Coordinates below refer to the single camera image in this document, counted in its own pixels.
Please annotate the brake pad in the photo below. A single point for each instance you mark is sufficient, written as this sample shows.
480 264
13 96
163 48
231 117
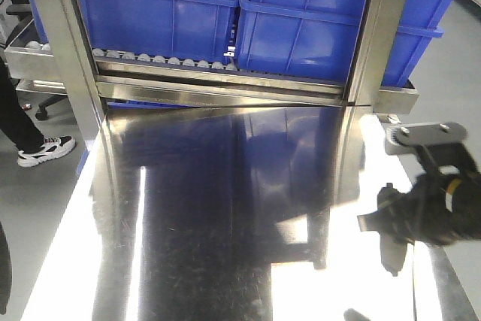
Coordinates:
393 252
353 315

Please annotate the large blue plastic bin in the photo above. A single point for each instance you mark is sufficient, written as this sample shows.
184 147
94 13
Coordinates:
316 38

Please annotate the blue bin with red bag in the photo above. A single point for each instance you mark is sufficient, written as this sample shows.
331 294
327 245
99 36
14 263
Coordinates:
186 29

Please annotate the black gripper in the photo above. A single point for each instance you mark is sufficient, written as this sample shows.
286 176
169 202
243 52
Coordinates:
443 206

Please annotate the white black sneaker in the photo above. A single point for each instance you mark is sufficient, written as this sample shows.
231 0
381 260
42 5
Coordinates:
51 149

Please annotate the black office chair base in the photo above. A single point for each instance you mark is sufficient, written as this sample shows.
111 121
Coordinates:
42 113

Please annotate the stainless steel rack frame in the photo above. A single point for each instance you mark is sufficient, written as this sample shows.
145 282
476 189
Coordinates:
90 81

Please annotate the roller conveyor track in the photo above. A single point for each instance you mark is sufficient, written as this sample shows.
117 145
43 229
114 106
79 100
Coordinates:
143 57

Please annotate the person black trouser leg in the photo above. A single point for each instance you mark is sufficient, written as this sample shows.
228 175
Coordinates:
15 124

